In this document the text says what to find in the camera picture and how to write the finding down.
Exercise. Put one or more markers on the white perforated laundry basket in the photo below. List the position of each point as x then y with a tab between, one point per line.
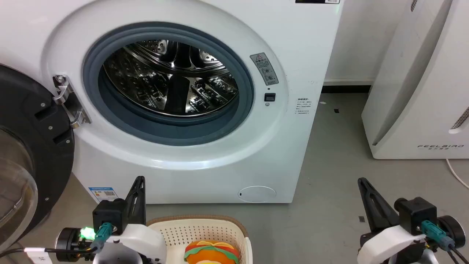
183	233

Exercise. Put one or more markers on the blue energy label sticker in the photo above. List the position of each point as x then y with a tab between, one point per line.
103	193

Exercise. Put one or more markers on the black wall baseboard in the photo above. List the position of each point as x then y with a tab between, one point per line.
346	89

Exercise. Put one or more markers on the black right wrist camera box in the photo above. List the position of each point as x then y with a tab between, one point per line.
417	214

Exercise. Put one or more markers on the stainless steel washing machine drum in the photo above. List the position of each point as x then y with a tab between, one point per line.
172	79

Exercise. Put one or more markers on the silver metal door hinge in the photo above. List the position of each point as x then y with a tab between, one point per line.
67	102

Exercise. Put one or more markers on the white air purifier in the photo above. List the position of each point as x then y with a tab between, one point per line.
421	91

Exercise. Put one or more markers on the round white filter cover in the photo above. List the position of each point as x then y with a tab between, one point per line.
257	193

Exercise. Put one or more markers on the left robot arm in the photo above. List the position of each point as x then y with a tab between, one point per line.
71	242

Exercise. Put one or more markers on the white front-load washing machine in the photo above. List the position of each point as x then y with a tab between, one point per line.
205	176

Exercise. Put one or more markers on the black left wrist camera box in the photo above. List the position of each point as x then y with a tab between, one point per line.
109	214

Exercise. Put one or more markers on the plush hamburger toy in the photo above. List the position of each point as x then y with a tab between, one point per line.
211	253

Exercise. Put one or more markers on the grey rubber door gasket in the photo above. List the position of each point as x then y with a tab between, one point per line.
242	73

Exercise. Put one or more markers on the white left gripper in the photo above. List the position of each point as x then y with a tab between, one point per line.
141	242

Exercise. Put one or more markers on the black round washer door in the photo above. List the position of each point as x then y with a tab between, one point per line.
34	146

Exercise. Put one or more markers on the grey warning label sticker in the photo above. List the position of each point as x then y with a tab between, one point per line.
264	69

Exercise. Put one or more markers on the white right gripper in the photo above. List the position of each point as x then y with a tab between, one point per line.
388	244

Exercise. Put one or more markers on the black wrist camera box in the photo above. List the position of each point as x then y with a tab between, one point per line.
109	214
417	214

